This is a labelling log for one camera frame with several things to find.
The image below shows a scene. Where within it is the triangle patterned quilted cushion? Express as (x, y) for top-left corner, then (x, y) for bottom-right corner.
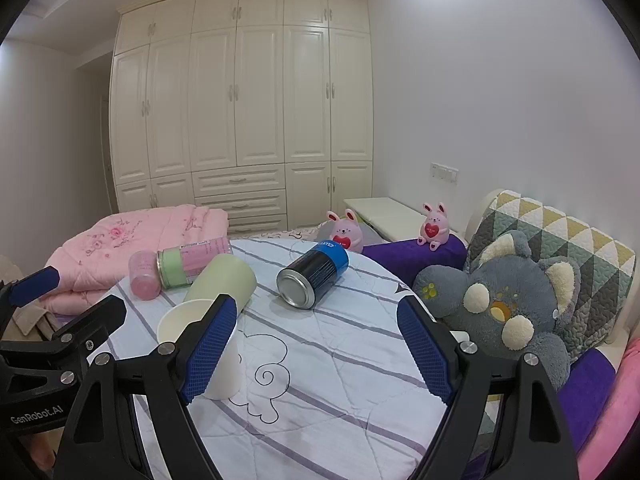
(465, 190), (638, 352)

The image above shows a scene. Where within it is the pink cup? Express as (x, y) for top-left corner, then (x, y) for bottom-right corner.
(128, 251), (163, 301)

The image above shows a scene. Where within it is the blue and black can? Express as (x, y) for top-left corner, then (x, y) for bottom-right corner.
(276, 240), (350, 309)

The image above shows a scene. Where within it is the purple bolster pillow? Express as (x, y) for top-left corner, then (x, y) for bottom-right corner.
(361, 234), (468, 287)

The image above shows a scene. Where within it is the white nightstand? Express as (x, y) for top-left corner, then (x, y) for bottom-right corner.
(343, 196), (458, 243)

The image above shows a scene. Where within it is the grey plush toy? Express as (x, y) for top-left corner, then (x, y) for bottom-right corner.
(412, 230), (583, 392)

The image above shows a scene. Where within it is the light green cup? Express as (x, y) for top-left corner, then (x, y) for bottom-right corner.
(182, 253), (258, 314)

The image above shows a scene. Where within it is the wall switch panel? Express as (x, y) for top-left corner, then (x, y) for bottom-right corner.
(431, 162), (460, 184)

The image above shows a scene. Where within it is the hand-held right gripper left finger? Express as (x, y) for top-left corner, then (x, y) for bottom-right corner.
(52, 294), (238, 480)

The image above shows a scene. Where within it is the beige cloth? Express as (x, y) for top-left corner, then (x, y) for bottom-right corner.
(0, 255), (66, 347)

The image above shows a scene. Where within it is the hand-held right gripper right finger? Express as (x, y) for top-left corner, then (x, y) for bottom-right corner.
(396, 296), (581, 480)

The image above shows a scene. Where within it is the white striped bedspread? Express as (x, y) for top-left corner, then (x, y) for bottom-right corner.
(87, 237), (497, 480)

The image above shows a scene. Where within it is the pink floral quilt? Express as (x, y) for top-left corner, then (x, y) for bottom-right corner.
(40, 204), (230, 317)

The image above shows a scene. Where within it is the cream wardrobe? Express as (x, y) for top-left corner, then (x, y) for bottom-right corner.
(109, 0), (375, 235)

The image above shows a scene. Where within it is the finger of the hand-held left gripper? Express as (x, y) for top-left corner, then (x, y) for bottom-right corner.
(0, 266), (61, 312)
(47, 294), (128, 361)

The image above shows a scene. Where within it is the cream headboard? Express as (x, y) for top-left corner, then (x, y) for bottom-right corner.
(462, 189), (506, 247)

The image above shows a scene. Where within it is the pink bunny toy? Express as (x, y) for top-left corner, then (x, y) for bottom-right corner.
(418, 202), (451, 251)
(326, 208), (365, 254)

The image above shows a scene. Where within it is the white paper cup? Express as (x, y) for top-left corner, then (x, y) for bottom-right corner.
(156, 298), (245, 401)

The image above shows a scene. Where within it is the pink pillow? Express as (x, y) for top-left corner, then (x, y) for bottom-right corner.
(575, 336), (640, 480)

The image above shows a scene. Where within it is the pink canister with green lid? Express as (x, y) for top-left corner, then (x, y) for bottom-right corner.
(156, 237), (233, 291)

